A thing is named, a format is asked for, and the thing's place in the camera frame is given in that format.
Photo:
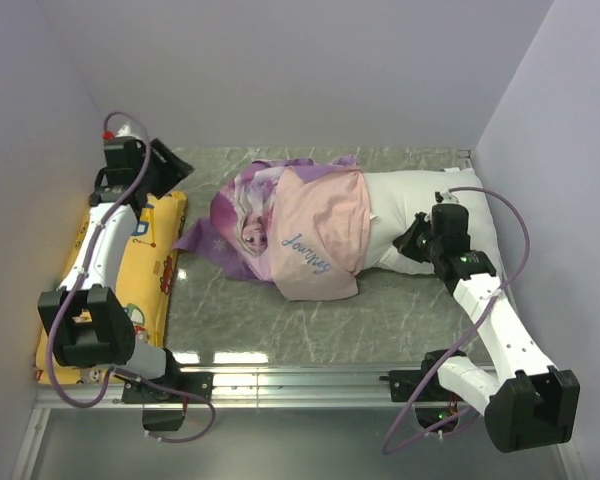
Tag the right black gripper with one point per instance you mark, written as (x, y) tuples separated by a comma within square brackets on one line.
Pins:
[(403, 242)]

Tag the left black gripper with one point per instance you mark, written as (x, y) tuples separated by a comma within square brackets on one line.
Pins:
[(176, 169)]

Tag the white pillow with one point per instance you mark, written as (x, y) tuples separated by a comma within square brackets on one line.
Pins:
[(396, 197)]

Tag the pink purple Elsa pillowcase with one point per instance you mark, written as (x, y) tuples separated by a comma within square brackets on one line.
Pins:
[(297, 225)]

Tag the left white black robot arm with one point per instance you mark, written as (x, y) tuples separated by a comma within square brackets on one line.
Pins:
[(110, 307)]

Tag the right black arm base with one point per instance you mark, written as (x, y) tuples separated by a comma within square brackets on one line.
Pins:
[(432, 405)]

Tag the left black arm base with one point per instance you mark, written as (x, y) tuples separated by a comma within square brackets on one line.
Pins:
[(164, 409)]

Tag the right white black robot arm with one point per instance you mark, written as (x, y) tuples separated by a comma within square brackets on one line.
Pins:
[(496, 368)]

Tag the yellow car-print folded pillow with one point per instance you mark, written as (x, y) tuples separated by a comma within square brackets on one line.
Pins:
[(144, 283)]

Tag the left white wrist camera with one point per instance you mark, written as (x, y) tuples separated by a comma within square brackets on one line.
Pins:
[(126, 131)]

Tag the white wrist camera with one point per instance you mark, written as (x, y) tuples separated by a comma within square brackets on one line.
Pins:
[(444, 197), (126, 131)]

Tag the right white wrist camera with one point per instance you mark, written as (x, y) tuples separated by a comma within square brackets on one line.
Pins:
[(444, 197)]

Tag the aluminium front rail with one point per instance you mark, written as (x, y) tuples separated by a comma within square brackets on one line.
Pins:
[(262, 386)]

